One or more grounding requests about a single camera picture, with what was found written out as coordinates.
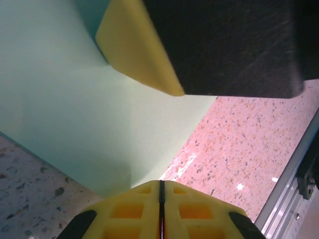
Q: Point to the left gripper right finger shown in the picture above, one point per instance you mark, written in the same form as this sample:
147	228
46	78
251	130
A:
194	214

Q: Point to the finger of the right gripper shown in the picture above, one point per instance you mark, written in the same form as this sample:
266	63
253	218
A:
211	49

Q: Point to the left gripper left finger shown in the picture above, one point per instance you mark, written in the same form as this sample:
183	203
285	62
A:
129	214

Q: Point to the green paper sheet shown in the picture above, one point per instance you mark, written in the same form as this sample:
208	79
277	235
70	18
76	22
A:
74	112

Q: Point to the long aluminium mounting rail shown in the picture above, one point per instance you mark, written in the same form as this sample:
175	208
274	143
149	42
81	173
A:
286	211

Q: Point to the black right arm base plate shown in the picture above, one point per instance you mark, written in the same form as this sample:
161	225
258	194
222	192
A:
310	184

